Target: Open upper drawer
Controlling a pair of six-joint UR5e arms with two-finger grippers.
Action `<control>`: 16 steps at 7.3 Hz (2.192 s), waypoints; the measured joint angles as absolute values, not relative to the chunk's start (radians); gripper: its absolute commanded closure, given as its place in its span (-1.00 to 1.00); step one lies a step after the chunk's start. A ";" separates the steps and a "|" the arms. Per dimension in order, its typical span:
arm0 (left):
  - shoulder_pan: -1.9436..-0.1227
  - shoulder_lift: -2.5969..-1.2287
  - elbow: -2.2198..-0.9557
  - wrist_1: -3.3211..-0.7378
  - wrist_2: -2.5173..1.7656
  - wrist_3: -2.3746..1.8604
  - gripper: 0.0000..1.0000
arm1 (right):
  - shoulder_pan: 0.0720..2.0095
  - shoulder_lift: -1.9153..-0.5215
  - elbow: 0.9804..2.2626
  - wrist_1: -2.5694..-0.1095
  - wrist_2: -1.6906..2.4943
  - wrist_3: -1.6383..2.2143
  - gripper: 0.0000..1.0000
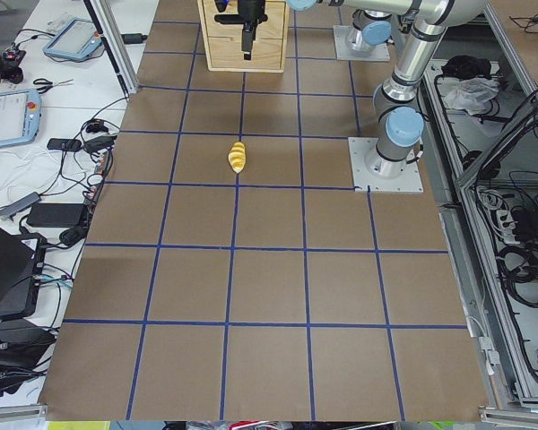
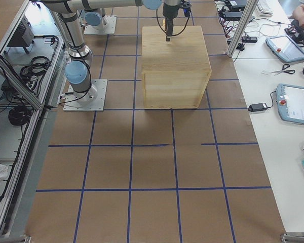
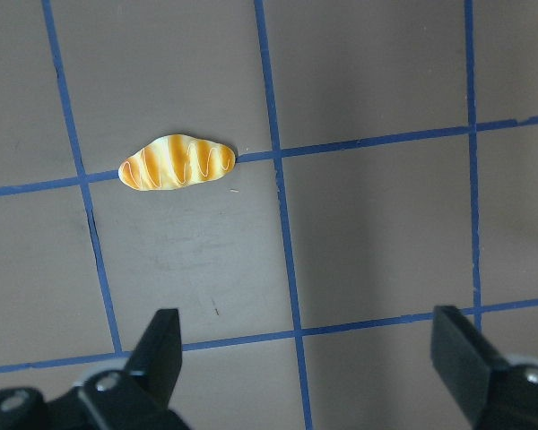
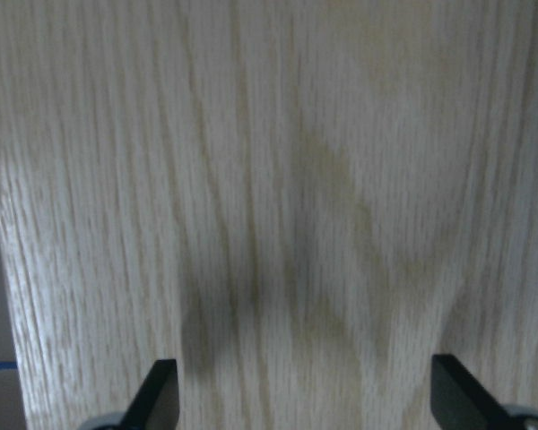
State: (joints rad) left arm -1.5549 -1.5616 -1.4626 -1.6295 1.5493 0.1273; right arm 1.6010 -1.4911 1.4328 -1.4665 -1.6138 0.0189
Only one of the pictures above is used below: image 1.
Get yellow toy croissant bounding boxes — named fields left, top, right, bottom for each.
left=228, top=142, right=247, bottom=175

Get teach pendant near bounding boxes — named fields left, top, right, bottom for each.
left=0, top=89, right=41, bottom=148

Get aluminium frame post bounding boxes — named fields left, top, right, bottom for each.
left=83, top=0, right=139, bottom=98

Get wooden drawer cabinet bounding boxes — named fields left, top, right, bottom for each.
left=197, top=1, right=290, bottom=73

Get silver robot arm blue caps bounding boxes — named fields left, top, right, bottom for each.
left=325, top=0, right=486, bottom=179

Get teach pendant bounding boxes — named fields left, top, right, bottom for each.
left=42, top=18, right=102, bottom=63
left=0, top=89, right=41, bottom=148

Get teach pendant far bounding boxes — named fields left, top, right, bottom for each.
left=42, top=18, right=102, bottom=63

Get black laptop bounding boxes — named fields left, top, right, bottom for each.
left=0, top=228, right=45, bottom=321

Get black handled scissors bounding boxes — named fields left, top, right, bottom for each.
left=32, top=78, right=74, bottom=94

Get grey usb hub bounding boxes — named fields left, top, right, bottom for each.
left=0, top=192, right=41, bottom=219

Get black power adapter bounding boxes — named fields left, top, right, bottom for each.
left=27, top=202, right=84, bottom=228

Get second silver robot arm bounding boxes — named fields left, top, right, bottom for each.
left=347, top=9, right=392, bottom=55

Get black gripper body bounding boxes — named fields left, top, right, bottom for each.
left=214, top=0, right=267, bottom=30

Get wooden drawer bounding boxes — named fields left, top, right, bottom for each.
left=200, top=0, right=289, bottom=40

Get crumpled white cloth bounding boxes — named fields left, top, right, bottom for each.
left=443, top=77, right=499, bottom=115

